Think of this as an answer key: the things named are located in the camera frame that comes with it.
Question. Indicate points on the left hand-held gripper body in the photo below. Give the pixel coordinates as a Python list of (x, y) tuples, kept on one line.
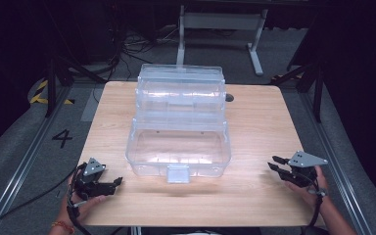
[(89, 182)]

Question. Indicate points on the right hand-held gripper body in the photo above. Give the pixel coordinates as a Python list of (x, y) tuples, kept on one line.
[(305, 169)]

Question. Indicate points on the clear plastic storage box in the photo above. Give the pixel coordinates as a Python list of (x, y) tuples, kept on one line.
[(179, 137)]

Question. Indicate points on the person's right hand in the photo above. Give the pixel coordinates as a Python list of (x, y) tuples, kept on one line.
[(313, 192)]

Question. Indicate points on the person's left hand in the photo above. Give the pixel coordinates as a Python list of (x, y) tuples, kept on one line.
[(78, 207)]

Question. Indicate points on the black table grommet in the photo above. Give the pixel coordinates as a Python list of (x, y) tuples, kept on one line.
[(229, 97)]

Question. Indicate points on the black metal stand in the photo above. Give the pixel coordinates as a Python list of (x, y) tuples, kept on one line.
[(57, 75), (310, 76)]

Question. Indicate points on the grey metal floor rail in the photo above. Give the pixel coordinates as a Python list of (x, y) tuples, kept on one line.
[(19, 169), (333, 156)]

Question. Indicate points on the grey metal desk frame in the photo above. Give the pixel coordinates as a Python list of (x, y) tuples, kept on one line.
[(220, 21)]

